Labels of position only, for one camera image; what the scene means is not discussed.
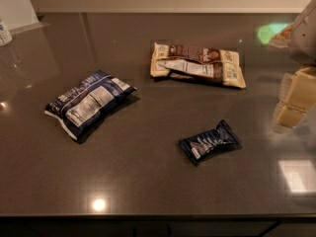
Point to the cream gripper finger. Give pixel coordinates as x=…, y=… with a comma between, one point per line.
x=297, y=96

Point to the blue chip bag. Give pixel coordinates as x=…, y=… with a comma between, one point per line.
x=82, y=106

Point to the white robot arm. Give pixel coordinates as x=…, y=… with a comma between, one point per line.
x=302, y=39

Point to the brown and cream snack bag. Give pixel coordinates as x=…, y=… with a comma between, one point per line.
x=197, y=63

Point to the small dark blue snack packet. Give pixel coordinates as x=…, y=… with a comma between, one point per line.
x=201, y=146

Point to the white bottle with label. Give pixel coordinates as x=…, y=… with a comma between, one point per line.
x=5, y=36

